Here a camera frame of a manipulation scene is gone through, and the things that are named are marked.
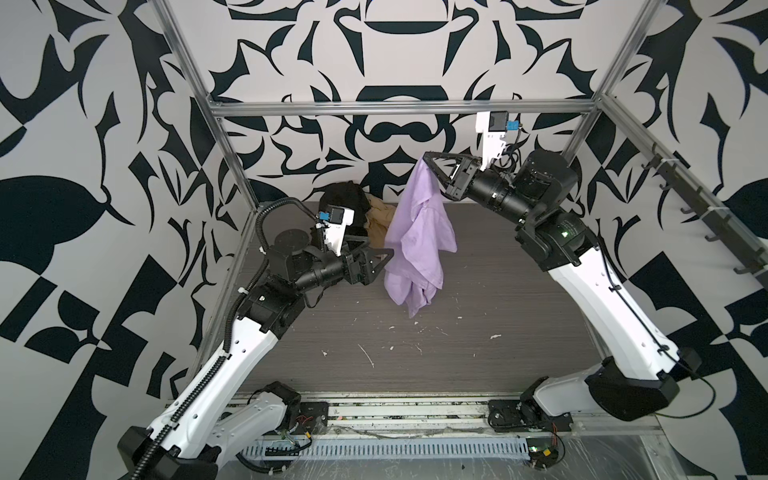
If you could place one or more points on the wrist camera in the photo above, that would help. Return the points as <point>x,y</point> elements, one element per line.
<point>333,222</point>
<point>493,126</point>

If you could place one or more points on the tan cloth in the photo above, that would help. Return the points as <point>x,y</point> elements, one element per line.
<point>378,219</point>

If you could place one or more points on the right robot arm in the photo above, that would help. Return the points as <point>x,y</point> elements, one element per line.
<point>639,376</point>

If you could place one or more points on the lilac cloth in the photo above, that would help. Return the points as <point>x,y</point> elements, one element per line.
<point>419,232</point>

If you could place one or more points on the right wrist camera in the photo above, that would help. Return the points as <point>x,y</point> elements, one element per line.
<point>493,126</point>

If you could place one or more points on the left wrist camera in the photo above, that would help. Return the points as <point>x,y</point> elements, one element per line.
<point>333,222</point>

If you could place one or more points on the black cloth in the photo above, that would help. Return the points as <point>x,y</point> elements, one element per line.
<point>350,195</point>

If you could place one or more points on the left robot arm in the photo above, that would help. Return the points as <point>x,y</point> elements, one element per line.
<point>194,437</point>

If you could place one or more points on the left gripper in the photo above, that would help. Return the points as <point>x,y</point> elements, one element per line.
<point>359,270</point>

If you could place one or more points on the black hook rail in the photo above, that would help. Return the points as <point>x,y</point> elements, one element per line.
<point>702,204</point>

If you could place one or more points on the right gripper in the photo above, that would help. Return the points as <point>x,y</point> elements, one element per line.
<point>459,185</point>

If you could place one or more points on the white slotted cable duct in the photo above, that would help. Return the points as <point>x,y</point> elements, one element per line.
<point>393,449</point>

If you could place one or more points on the aluminium frame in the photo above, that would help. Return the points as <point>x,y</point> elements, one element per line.
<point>309,93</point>

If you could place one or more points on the small green circuit board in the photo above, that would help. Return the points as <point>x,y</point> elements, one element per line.
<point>543,454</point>

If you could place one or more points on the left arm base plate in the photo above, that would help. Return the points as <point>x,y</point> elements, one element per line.
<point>313,417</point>

